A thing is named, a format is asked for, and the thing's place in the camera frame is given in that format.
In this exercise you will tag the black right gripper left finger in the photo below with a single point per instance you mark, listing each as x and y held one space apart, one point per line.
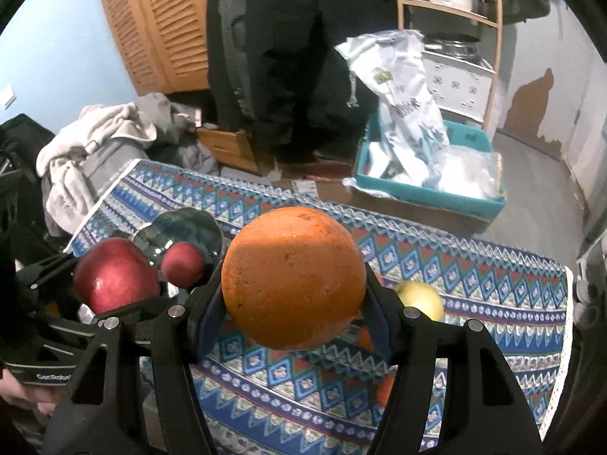
101 411

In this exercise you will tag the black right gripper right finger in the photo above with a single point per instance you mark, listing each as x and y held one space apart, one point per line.
484 411

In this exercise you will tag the dark red apple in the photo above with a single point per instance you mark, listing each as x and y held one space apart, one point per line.
183 265

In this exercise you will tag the glass bowl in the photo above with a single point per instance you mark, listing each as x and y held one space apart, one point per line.
184 225

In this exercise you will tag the large orange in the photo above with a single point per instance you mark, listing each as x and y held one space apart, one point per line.
293 278

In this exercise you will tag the person's left hand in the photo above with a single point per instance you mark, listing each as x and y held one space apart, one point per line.
43 398

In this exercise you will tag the tangerine near pear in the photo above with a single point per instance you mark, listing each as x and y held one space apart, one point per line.
384 389

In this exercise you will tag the small tangerine middle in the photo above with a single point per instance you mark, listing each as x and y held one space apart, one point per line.
364 340

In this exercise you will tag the large yellow-green citrus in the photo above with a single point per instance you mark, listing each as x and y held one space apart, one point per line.
421 296

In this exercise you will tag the patterned blue tablecloth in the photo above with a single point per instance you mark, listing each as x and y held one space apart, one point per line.
258 400

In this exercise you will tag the pile of grey clothes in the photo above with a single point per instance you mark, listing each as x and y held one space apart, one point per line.
81 162

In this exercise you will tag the teal plastic crate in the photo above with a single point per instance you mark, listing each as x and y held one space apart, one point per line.
427 195

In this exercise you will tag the cardboard box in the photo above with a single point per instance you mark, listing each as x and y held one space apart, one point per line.
458 224

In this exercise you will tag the white printed plastic bag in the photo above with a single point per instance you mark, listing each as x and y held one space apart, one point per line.
413 145

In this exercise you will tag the wooden drawer box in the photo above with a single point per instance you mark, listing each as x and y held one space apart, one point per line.
230 149

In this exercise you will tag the white patterned storage box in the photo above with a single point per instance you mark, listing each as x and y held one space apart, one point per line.
458 86

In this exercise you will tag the wooden louvered door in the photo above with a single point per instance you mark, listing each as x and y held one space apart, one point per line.
163 43

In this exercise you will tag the person in black clothes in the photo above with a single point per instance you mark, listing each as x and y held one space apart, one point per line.
275 73

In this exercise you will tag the wooden shelf rack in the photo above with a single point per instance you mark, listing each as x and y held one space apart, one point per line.
470 37

